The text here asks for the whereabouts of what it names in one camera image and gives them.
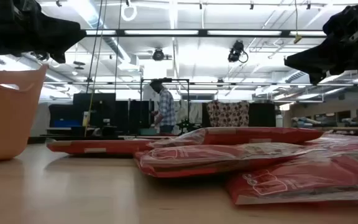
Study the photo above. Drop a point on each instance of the black ceiling spotlight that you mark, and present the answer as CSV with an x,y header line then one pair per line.
x,y
158,55

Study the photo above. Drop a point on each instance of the blue box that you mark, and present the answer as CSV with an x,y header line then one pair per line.
x,y
63,123

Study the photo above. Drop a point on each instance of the black ceiling camera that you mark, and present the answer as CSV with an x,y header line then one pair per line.
x,y
236,51

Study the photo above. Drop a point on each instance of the long horizontal ceiling rail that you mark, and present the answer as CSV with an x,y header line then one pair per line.
x,y
228,84

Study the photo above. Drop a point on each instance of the floral patterned cloth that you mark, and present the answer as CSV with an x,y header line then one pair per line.
x,y
227,113

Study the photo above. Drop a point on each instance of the red popcorn bag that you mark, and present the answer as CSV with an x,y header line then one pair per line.
x,y
259,135
104,146
346,141
306,180
182,161

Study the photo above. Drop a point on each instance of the white hanging loop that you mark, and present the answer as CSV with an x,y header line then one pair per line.
x,y
126,15

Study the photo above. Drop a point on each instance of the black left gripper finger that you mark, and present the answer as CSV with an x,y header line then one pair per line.
x,y
56,49
61,31

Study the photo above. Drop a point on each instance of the orange plastic basket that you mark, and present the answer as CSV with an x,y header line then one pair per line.
x,y
8,124

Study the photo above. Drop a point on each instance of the black square panel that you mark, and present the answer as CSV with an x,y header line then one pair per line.
x,y
262,115

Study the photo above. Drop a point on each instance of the person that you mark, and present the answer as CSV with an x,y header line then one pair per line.
x,y
166,109

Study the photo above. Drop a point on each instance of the black overhead light bar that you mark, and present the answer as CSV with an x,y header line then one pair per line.
x,y
197,32

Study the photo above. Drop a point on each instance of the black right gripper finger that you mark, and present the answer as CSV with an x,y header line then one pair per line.
x,y
326,67
312,57

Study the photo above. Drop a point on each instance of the large black monitor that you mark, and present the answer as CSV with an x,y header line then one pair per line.
x,y
93,109

